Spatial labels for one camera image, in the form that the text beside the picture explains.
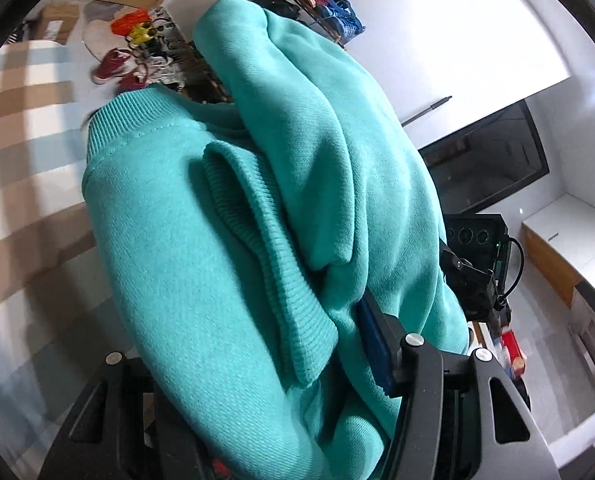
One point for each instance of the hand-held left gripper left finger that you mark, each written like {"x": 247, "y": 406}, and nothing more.
{"x": 167, "y": 440}

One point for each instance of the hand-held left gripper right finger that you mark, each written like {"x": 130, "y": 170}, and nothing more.
{"x": 375, "y": 345}

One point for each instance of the teal zip jacket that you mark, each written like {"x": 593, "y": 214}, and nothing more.
{"x": 227, "y": 260}

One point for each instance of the black television screen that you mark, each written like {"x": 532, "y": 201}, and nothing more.
{"x": 487, "y": 165}

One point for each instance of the wooden cabinet white top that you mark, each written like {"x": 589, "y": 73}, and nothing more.
{"x": 567, "y": 220}

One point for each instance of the red packet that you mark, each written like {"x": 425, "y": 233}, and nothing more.
{"x": 513, "y": 352}

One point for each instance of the ceiling track lamp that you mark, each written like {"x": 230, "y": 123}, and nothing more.
{"x": 427, "y": 109}

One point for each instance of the wooden shoe rack with shoes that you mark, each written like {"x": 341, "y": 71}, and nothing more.
{"x": 345, "y": 17}

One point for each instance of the checkered bed sheet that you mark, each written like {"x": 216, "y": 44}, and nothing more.
{"x": 27, "y": 210}

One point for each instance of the pile of floor shoes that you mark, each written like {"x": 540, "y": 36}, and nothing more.
{"x": 177, "y": 55}

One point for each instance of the maroon sneaker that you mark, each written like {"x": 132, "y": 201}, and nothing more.
{"x": 111, "y": 65}

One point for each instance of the red and yellow bag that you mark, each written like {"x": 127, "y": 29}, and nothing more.
{"x": 125, "y": 22}

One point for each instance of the light grey floor mat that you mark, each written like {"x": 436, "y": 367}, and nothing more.
{"x": 97, "y": 35}

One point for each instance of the flat cardboard box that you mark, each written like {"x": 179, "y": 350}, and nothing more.
{"x": 57, "y": 22}

